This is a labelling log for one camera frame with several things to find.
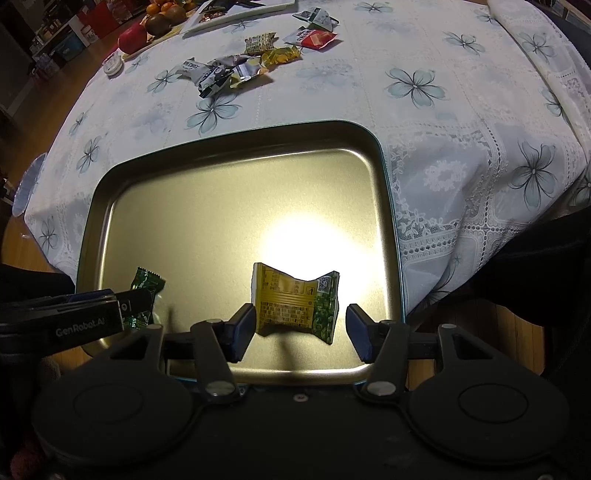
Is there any small yellow candy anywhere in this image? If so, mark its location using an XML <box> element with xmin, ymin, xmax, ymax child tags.
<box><xmin>260</xmin><ymin>46</ymin><xmax>304</xmax><ymax>71</ymax></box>

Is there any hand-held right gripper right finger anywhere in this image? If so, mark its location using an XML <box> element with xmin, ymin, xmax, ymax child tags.
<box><xmin>346</xmin><ymin>304</ymin><xmax>506</xmax><ymax>398</ymax></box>

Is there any dark blue silver snack packet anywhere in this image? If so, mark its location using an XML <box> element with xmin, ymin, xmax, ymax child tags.
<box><xmin>198</xmin><ymin>55</ymin><xmax>237</xmax><ymax>99</ymax></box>

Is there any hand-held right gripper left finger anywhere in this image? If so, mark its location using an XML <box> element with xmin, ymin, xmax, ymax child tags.
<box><xmin>96</xmin><ymin>304</ymin><xmax>257</xmax><ymax>400</ymax></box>

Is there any gold metal tray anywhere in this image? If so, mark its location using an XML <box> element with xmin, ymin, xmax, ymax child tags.
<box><xmin>74</xmin><ymin>120</ymin><xmax>408</xmax><ymax>387</ymax></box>

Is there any red apple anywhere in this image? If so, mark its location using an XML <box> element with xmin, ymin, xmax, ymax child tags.
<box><xmin>117</xmin><ymin>23</ymin><xmax>148</xmax><ymax>54</ymax></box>

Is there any small green candy packet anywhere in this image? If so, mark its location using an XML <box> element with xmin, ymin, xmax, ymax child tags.
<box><xmin>124</xmin><ymin>267</ymin><xmax>166</xmax><ymax>331</ymax></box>

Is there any white floral tablecloth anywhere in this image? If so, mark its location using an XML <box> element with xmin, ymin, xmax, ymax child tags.
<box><xmin>11</xmin><ymin>0</ymin><xmax>591</xmax><ymax>320</ymax></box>

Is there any yellow green printed candy packet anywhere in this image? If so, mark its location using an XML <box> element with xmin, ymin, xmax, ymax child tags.
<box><xmin>244</xmin><ymin>31</ymin><xmax>278</xmax><ymax>56</ymax></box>

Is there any brown round fruit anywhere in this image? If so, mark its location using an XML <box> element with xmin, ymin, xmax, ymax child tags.
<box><xmin>145</xmin><ymin>13</ymin><xmax>179</xmax><ymax>38</ymax></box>

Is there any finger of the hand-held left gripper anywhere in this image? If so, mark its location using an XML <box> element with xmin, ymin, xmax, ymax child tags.
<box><xmin>115</xmin><ymin>291</ymin><xmax>156</xmax><ymax>326</ymax></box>

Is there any white translucent snack packet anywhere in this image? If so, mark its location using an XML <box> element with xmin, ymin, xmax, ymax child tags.
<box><xmin>177</xmin><ymin>59</ymin><xmax>206</xmax><ymax>81</ymax></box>

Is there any silver yellow snack packet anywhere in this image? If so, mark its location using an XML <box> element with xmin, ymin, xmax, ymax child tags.
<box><xmin>230</xmin><ymin>54</ymin><xmax>274</xmax><ymax>89</ymax></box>

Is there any green white snack packet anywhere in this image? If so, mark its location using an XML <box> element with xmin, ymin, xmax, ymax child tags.
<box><xmin>293</xmin><ymin>8</ymin><xmax>339</xmax><ymax>29</ymax></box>

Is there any yellow green snack packet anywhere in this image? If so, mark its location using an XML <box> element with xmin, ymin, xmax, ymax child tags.
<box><xmin>252</xmin><ymin>262</ymin><xmax>341</xmax><ymax>345</ymax></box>

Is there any white flat board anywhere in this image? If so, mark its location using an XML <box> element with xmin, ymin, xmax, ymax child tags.
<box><xmin>182</xmin><ymin>0</ymin><xmax>296</xmax><ymax>35</ymax></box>

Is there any blue storage box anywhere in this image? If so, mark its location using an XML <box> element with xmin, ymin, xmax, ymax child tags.
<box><xmin>50</xmin><ymin>23</ymin><xmax>89</xmax><ymax>62</ymax></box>

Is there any red white snack packet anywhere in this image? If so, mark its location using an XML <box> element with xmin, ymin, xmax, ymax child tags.
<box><xmin>283</xmin><ymin>27</ymin><xmax>341</xmax><ymax>51</ymax></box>

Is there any dark cloth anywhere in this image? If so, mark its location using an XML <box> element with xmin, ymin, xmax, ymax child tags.
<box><xmin>406</xmin><ymin>217</ymin><xmax>591</xmax><ymax>462</ymax></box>

